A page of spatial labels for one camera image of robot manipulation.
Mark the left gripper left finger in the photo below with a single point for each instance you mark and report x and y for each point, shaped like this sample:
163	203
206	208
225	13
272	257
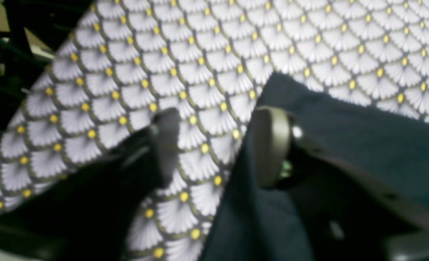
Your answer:
87	216

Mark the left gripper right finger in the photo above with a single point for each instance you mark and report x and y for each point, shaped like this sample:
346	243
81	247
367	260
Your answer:
348	214

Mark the dark grey T-shirt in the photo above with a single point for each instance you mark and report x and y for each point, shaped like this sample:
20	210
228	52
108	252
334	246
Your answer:
256	224

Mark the fan-patterned table cloth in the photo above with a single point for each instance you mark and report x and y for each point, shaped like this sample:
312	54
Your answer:
127	60

